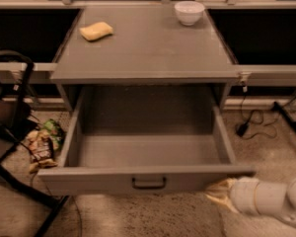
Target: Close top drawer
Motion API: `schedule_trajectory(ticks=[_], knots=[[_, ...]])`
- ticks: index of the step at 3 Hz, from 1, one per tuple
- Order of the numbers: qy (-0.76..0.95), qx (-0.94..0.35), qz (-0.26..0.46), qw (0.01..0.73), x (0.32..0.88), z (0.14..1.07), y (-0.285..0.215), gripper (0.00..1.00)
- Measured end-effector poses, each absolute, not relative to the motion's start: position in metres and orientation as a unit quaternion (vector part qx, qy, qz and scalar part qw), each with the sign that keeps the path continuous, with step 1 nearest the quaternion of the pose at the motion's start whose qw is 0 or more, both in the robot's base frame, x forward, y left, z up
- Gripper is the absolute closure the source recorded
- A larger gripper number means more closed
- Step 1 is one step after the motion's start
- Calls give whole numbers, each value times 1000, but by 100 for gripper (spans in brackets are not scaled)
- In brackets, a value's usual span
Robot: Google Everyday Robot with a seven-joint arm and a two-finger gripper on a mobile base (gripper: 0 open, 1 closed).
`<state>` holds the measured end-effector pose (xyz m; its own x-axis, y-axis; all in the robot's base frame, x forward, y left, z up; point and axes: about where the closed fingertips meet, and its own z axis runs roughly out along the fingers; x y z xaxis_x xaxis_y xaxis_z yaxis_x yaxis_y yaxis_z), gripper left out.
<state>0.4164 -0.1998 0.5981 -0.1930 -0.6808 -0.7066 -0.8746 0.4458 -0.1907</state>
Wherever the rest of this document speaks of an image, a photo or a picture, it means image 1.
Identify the brown snack bag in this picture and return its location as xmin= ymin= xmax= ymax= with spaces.
xmin=27 ymin=130 xmax=57 ymax=174

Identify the yellow sponge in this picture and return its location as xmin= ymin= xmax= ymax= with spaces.
xmin=79 ymin=22 xmax=113 ymax=41

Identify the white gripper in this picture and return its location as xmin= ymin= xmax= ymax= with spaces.
xmin=205 ymin=177 xmax=259 ymax=215

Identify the green snack bag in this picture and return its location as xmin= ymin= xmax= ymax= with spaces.
xmin=41 ymin=118 xmax=65 ymax=151

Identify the black floor cable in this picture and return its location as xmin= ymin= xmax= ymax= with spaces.
xmin=29 ymin=171 xmax=84 ymax=237

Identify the black power adapter cable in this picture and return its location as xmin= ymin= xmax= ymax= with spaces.
xmin=235 ymin=82 xmax=280 ymax=140

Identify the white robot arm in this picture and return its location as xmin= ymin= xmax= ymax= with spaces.
xmin=205 ymin=177 xmax=296 ymax=228

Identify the grey top drawer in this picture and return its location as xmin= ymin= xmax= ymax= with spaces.
xmin=38 ymin=85 xmax=255 ymax=196

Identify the black chair frame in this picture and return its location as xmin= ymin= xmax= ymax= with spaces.
xmin=0 ymin=49 xmax=68 ymax=237

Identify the white bowl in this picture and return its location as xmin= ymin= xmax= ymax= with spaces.
xmin=175 ymin=1 xmax=205 ymax=26

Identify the grey drawer cabinet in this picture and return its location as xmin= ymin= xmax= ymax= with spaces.
xmin=49 ymin=3 xmax=241 ymax=114

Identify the black stand leg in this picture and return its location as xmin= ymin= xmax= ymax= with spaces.
xmin=272 ymin=102 xmax=296 ymax=134

